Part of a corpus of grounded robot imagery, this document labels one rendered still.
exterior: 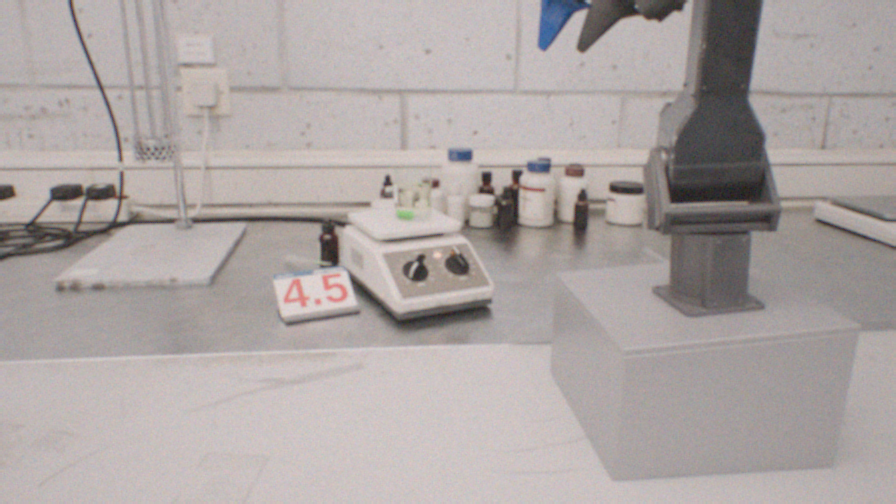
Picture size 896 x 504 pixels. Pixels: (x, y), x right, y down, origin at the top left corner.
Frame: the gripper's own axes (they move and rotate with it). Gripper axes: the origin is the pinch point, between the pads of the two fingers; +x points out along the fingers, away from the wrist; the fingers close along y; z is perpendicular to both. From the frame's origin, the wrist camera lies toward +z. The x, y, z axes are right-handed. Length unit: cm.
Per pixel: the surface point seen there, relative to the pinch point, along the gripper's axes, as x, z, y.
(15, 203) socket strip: 75, -61, -30
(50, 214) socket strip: 74, -57, -26
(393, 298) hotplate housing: 32.0, 6.8, -17.2
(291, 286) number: 38.3, -3.0, -22.7
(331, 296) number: 37.6, 0.5, -19.4
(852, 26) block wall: -9, 6, 93
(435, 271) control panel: 30.0, 6.4, -10.8
